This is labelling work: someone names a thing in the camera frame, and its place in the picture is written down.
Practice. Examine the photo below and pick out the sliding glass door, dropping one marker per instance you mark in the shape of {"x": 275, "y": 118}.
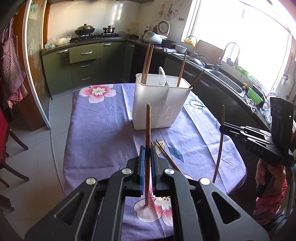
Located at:
{"x": 32, "y": 44}

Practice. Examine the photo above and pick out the white bowl on counter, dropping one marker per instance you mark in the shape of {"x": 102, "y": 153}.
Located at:
{"x": 180, "y": 49}

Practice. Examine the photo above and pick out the small steel pot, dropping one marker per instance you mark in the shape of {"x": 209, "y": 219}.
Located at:
{"x": 109, "y": 30}

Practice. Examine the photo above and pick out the pink sleeve forearm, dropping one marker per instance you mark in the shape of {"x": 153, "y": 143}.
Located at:
{"x": 267, "y": 208}

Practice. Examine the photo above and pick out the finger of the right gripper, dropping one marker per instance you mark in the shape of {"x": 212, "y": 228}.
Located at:
{"x": 233, "y": 131}

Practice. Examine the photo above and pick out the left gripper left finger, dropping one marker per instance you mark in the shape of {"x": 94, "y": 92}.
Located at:
{"x": 140, "y": 170}

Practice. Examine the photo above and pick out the white rice cooker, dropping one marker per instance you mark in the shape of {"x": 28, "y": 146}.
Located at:
{"x": 159, "y": 34}

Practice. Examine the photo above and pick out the black wok with lid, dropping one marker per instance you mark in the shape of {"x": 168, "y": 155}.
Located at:
{"x": 84, "y": 30}

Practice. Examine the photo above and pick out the green plastic basin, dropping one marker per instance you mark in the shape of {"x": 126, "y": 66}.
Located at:
{"x": 254, "y": 96}

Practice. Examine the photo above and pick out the wooden cutting board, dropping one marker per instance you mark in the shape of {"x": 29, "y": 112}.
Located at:
{"x": 210, "y": 51}

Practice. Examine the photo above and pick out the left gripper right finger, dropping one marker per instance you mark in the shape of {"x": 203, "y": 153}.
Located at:
{"x": 156, "y": 171}

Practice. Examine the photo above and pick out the green lower kitchen cabinets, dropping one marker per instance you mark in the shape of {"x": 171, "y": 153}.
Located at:
{"x": 78, "y": 65}

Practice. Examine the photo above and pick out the white spoon in holder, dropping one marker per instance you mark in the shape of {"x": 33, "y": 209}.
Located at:
{"x": 162, "y": 76}

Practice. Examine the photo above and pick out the brown chopstick on table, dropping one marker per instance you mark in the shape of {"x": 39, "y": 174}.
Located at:
{"x": 169, "y": 158}

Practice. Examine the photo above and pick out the purple floral tablecloth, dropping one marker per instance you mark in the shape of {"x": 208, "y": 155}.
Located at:
{"x": 101, "y": 139}

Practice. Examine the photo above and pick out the black gas stove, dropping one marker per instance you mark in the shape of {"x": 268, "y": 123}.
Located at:
{"x": 92, "y": 37}

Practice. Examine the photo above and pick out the leaning brown chopstick in holder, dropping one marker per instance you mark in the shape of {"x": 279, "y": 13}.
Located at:
{"x": 197, "y": 79}

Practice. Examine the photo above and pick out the white plastic utensil holder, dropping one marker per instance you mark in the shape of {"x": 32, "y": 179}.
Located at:
{"x": 166, "y": 101}

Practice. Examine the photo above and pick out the stainless steel sink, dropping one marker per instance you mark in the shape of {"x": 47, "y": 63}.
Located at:
{"x": 233, "y": 85}

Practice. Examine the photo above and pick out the checkered hanging apron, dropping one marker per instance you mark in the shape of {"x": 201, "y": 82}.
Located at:
{"x": 12, "y": 73}

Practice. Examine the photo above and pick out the person's right hand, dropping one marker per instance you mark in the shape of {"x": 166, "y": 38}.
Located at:
{"x": 269, "y": 179}

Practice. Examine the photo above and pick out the plastic bag on counter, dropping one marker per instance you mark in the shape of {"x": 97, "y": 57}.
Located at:
{"x": 55, "y": 42}

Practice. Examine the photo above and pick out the black pot on counter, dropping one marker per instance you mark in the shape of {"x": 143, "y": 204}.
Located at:
{"x": 168, "y": 44}

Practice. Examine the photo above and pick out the chrome kitchen faucet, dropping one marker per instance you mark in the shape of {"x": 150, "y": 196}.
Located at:
{"x": 226, "y": 52}

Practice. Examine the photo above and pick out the brown chopstick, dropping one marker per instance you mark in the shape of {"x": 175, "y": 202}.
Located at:
{"x": 197, "y": 79}
{"x": 148, "y": 63}
{"x": 181, "y": 70}
{"x": 220, "y": 147}
{"x": 147, "y": 153}
{"x": 145, "y": 63}
{"x": 169, "y": 158}

